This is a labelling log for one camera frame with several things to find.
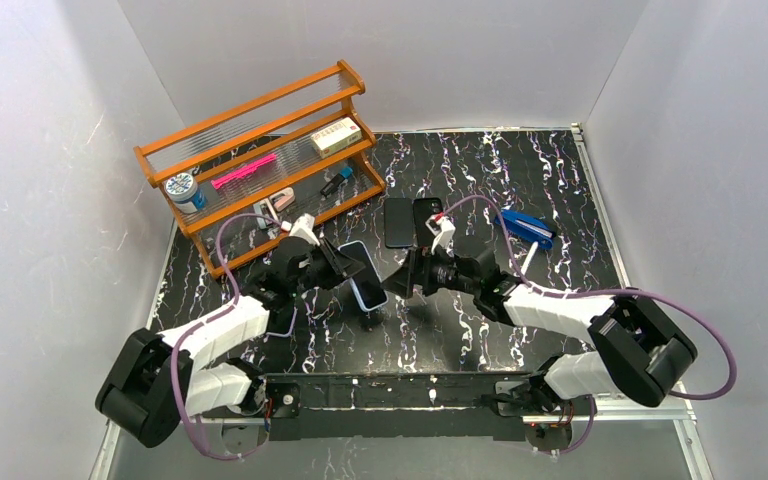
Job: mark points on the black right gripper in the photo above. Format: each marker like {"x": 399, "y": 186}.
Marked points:
{"x": 421, "y": 273}

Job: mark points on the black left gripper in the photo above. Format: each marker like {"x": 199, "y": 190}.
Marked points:
{"x": 333, "y": 264}

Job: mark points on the black phone case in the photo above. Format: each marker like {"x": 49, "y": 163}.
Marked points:
{"x": 425, "y": 209}

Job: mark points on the black phone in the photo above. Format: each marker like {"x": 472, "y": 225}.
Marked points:
{"x": 398, "y": 223}

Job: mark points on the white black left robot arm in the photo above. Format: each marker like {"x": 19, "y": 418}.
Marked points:
{"x": 160, "y": 380}

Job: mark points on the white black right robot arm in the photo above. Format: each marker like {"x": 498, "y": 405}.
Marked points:
{"x": 636, "y": 349}

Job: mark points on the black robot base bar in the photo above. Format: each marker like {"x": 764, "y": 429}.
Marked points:
{"x": 502, "y": 406}

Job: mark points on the phone in purple case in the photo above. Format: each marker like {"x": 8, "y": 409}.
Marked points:
{"x": 281, "y": 324}

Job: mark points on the black blue marker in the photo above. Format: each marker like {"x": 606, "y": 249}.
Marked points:
{"x": 334, "y": 183}

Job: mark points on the white pink tape dispenser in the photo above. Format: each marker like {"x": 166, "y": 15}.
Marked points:
{"x": 272, "y": 206}

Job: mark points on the orange wooden shelf rack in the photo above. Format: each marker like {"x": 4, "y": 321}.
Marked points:
{"x": 300, "y": 149}

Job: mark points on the blue stapler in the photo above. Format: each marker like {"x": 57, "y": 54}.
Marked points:
{"x": 527, "y": 228}

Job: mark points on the white red small box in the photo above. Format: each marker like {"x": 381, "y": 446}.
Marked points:
{"x": 335, "y": 137}

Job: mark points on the pink comb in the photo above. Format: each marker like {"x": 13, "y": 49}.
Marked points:
{"x": 245, "y": 170}

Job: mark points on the white pen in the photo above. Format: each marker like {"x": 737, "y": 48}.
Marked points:
{"x": 529, "y": 258}

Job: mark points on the blue white jar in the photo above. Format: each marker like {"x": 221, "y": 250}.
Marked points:
{"x": 185, "y": 193}

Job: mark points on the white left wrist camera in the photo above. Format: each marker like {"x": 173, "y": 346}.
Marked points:
{"x": 302, "y": 228}

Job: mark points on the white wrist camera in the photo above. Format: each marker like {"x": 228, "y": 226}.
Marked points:
{"x": 442, "y": 229}
{"x": 302, "y": 228}

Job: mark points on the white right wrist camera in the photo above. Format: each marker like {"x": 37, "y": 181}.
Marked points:
{"x": 442, "y": 229}

